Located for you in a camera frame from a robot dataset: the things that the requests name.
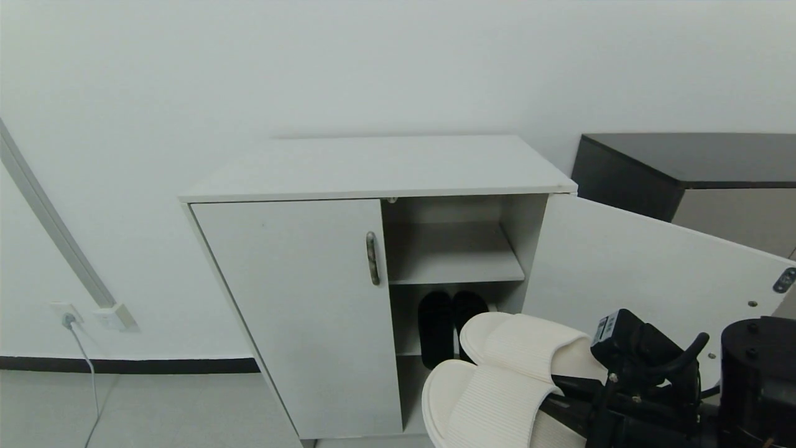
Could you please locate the black slipper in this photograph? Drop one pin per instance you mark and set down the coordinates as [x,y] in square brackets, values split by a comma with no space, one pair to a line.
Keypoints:
[468,308]
[435,330]

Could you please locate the white ribbed slipper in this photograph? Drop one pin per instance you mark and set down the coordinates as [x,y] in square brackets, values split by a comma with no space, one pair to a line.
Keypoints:
[528,342]
[485,404]

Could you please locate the white junction box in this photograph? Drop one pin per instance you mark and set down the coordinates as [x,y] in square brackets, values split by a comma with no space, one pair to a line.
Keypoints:
[115,317]

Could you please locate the white cabinet door with hinge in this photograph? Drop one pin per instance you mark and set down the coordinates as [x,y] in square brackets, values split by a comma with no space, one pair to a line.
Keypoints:
[622,261]

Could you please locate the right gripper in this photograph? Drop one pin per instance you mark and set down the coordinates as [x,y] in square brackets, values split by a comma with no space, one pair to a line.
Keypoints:
[640,420]

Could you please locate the white wall socket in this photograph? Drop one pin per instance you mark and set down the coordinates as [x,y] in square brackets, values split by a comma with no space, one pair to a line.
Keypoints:
[61,308]

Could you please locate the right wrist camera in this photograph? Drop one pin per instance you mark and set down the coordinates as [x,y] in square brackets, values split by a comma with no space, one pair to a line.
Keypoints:
[622,339]

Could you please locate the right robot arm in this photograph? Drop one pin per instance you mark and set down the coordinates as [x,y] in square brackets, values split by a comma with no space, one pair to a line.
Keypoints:
[755,379]

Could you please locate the black counter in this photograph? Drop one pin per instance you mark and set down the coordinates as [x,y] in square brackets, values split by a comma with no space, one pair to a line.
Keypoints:
[696,158]

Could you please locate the white shoe cabinet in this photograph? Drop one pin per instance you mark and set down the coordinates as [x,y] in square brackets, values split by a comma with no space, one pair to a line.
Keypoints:
[385,165]

